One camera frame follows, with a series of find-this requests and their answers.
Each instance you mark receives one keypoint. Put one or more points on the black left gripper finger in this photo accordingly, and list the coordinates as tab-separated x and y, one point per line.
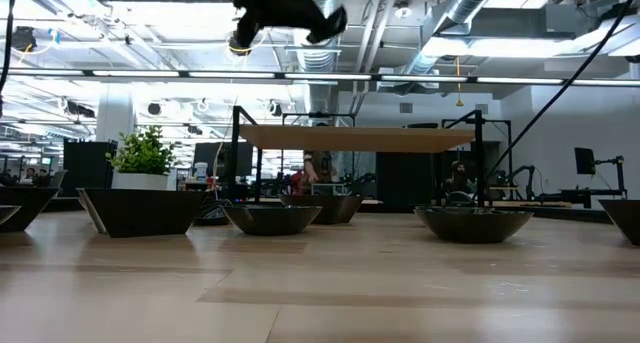
246	33
330	27

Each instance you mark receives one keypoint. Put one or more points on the black round mini bowl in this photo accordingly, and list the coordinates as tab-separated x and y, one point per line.
322	207
270	218

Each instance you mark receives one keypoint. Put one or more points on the black square mini plate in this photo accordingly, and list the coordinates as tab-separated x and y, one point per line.
25	205
142	210
622	218

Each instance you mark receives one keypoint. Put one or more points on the black oval mini plate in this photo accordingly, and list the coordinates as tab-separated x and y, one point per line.
472	225

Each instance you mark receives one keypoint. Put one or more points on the black computer monitor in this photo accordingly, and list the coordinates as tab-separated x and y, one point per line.
210	158

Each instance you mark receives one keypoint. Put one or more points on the person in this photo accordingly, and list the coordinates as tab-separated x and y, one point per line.
29	175
317	168
457	178

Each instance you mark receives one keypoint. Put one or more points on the white plastic bottle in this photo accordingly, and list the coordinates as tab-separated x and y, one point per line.
201	171

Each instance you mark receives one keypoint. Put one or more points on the green plant in white pot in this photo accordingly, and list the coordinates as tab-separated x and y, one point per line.
142	160

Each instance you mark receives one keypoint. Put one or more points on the black cabinet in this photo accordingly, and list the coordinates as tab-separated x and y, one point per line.
87	168

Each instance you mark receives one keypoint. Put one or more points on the wooden-top table with black frame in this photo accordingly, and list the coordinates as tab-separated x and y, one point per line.
350	139

